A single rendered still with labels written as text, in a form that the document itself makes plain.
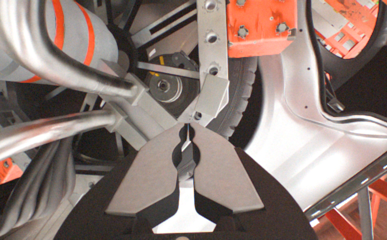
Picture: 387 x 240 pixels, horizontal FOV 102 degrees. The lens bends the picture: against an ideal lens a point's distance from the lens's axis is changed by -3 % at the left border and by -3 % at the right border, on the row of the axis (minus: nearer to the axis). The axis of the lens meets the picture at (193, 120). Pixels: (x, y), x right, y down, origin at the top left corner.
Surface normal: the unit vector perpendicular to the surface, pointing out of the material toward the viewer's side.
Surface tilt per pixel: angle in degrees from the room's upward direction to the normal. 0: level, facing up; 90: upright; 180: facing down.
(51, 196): 51
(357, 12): 90
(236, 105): 88
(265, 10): 90
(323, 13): 90
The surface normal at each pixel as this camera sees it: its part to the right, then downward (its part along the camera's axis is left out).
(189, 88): -0.19, 0.11
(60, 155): 0.63, -0.31
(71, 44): 0.94, 0.29
